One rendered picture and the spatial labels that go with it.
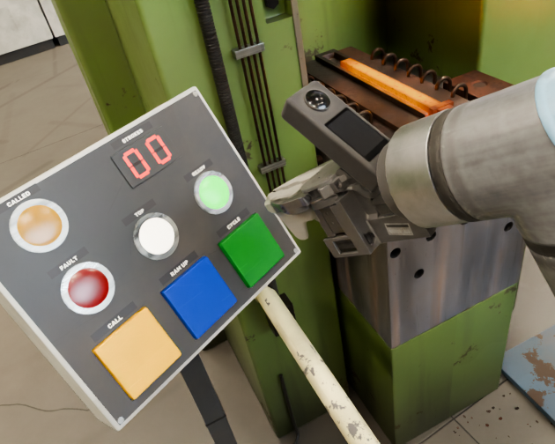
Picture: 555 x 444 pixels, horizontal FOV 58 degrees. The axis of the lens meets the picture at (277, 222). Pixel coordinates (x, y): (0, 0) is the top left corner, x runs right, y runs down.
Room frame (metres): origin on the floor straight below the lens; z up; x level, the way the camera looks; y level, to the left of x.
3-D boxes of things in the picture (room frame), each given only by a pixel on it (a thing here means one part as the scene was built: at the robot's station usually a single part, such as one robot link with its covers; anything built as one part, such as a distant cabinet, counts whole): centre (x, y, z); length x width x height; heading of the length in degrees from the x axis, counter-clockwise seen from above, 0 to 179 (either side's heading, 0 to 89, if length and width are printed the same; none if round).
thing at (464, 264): (1.03, -0.29, 0.69); 0.56 x 0.38 x 0.45; 18
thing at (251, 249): (0.53, 0.04, 1.01); 0.07 x 0.05 x 0.07; 133
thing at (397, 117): (1.00, -0.24, 0.96); 0.42 x 0.20 x 0.09; 18
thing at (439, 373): (1.03, -0.29, 0.23); 0.56 x 0.38 x 0.47; 18
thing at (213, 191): (0.56, 0.07, 1.09); 0.05 x 0.03 x 0.04; 108
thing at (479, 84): (0.91, -0.46, 0.95); 0.12 x 0.09 x 0.07; 18
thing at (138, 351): (0.39, 0.19, 1.01); 0.07 x 0.05 x 0.07; 133
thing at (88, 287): (0.42, 0.22, 1.09); 0.05 x 0.03 x 0.04; 108
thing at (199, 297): (0.46, 0.12, 1.01); 0.07 x 0.05 x 0.07; 133
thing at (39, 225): (0.45, 0.25, 1.16); 0.05 x 0.03 x 0.04; 108
